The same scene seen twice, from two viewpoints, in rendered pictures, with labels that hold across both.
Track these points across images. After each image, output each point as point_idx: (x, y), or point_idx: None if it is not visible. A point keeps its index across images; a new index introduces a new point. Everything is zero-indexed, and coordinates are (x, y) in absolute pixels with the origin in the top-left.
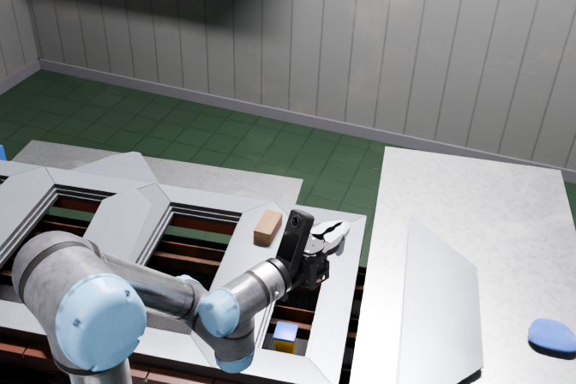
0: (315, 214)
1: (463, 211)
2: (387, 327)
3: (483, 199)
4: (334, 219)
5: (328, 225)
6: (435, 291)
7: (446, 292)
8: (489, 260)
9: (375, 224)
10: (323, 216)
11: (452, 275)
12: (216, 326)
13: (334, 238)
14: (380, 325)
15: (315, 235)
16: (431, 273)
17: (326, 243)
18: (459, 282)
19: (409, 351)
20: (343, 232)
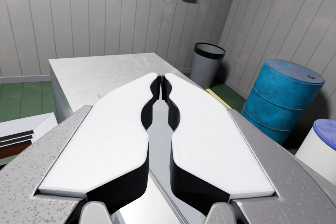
0: (5, 127)
1: (128, 83)
2: (150, 201)
3: (132, 73)
4: (27, 124)
5: (131, 100)
6: (161, 143)
7: (168, 139)
8: (166, 105)
9: (75, 111)
10: (15, 126)
11: (160, 124)
12: None
13: (243, 147)
14: (143, 203)
15: (112, 189)
16: (147, 130)
17: (271, 220)
18: (168, 127)
19: (193, 215)
20: (221, 104)
